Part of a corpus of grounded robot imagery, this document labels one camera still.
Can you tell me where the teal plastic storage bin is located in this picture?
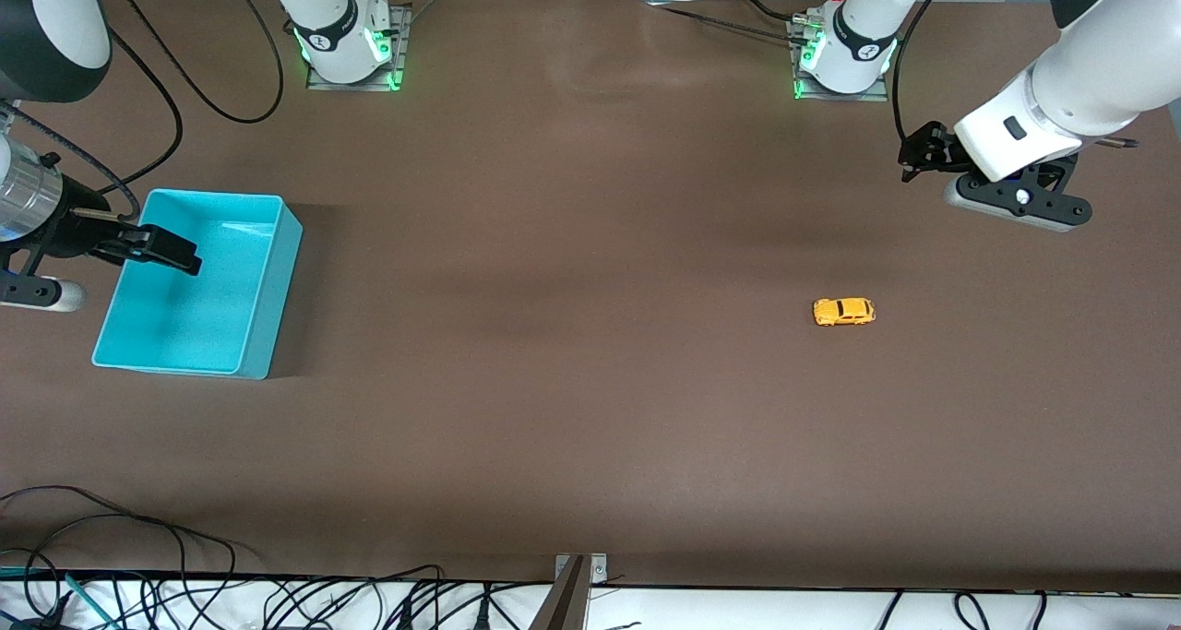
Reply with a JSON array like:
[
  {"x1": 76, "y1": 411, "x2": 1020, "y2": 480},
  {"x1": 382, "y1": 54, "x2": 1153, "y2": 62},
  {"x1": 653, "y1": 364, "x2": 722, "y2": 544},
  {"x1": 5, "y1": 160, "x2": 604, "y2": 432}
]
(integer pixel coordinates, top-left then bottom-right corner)
[{"x1": 91, "y1": 188, "x2": 304, "y2": 381}]

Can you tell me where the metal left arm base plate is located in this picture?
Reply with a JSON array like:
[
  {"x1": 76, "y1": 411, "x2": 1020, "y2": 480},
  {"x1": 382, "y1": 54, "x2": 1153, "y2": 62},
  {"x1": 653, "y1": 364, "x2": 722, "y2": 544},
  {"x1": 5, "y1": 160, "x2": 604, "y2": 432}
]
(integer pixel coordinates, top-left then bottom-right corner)
[{"x1": 790, "y1": 17, "x2": 892, "y2": 103}]

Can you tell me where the braided black cable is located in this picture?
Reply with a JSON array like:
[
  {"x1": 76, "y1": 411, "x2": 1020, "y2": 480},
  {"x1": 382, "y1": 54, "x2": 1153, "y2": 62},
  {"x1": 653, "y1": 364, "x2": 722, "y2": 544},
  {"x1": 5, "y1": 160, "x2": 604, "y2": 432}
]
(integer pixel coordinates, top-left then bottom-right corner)
[{"x1": 0, "y1": 100, "x2": 142, "y2": 222}]

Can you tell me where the yellow beetle toy car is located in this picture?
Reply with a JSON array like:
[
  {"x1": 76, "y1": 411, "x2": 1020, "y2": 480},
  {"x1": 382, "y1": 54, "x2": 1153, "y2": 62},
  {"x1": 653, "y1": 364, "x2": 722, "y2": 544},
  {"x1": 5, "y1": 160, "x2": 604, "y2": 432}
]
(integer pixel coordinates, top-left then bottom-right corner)
[{"x1": 812, "y1": 297, "x2": 876, "y2": 327}]

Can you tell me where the tangled black cable bundle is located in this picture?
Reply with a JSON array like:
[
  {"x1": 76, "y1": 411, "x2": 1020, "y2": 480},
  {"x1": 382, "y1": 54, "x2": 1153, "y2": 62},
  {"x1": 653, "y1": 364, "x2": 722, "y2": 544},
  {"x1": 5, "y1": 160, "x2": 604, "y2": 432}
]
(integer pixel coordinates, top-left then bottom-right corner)
[{"x1": 249, "y1": 565, "x2": 527, "y2": 630}]

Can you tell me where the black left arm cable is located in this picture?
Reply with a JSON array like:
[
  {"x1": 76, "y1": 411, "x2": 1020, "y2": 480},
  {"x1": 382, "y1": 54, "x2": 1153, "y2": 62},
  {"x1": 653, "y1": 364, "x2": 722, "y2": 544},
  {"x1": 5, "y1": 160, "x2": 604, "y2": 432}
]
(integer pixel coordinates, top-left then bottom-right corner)
[{"x1": 892, "y1": 0, "x2": 966, "y2": 144}]

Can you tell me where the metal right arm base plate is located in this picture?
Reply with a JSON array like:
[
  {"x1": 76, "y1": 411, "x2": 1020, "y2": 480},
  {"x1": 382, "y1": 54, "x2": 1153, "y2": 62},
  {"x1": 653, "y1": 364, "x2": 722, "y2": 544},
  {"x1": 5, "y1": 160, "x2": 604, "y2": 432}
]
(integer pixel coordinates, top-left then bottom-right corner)
[{"x1": 306, "y1": 3, "x2": 412, "y2": 93}]

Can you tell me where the black base cable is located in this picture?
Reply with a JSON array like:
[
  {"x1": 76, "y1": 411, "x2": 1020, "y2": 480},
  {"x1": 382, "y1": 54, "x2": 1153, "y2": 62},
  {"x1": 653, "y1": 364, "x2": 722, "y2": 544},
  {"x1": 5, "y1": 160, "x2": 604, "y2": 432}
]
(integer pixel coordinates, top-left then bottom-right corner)
[{"x1": 644, "y1": 0, "x2": 815, "y2": 46}]

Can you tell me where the metal bracket with dark post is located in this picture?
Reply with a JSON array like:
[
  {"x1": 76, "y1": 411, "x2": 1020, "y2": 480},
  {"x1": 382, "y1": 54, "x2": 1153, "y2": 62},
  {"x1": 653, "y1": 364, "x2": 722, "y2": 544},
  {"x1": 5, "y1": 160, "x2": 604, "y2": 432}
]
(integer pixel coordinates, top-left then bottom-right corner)
[{"x1": 529, "y1": 553, "x2": 609, "y2": 630}]

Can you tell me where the long looping black cable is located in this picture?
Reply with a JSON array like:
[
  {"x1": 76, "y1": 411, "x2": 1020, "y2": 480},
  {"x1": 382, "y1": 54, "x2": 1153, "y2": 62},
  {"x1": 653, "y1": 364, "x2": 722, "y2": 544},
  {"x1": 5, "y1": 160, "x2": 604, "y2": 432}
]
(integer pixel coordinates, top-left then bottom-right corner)
[{"x1": 100, "y1": 0, "x2": 287, "y2": 125}]

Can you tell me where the thin black floor cable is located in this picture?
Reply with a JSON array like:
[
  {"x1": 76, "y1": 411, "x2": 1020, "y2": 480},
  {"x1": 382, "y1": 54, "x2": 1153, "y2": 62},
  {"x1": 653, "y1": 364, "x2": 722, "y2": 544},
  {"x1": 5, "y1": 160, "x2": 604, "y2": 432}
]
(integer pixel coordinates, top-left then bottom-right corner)
[{"x1": 0, "y1": 485, "x2": 241, "y2": 603}]

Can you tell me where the green pen-shaped tool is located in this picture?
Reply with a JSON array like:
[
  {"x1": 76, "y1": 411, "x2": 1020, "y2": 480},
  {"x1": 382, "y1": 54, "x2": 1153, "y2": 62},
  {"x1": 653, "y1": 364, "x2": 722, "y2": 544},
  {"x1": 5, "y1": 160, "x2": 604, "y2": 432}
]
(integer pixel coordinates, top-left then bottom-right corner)
[{"x1": 63, "y1": 573, "x2": 119, "y2": 629}]

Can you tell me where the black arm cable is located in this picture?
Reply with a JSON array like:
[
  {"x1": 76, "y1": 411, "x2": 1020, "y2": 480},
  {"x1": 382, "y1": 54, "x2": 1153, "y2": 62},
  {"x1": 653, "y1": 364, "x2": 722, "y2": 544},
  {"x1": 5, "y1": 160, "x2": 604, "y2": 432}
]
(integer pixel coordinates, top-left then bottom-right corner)
[
  {"x1": 892, "y1": 0, "x2": 966, "y2": 144},
  {"x1": 97, "y1": 23, "x2": 185, "y2": 194}
]

